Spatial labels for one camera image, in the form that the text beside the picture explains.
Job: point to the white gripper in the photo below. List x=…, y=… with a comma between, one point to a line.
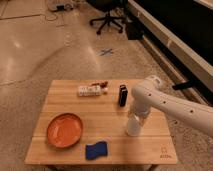
x=138, y=115

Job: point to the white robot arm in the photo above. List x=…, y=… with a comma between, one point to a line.
x=147, y=94

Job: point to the black eraser block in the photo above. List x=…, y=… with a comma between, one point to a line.
x=123, y=92

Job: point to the small red brown object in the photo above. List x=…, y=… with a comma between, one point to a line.
x=101, y=84

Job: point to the white pill organizer box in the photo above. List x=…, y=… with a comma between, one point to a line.
x=89, y=90

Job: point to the wooden table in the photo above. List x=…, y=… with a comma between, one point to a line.
x=103, y=120

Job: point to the blue cloth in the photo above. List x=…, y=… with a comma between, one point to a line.
x=96, y=150

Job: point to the black box on floor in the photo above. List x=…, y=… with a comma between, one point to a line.
x=134, y=31

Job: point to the orange plate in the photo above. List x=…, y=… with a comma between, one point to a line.
x=64, y=130

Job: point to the black office chair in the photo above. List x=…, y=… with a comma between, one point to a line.
x=107, y=6

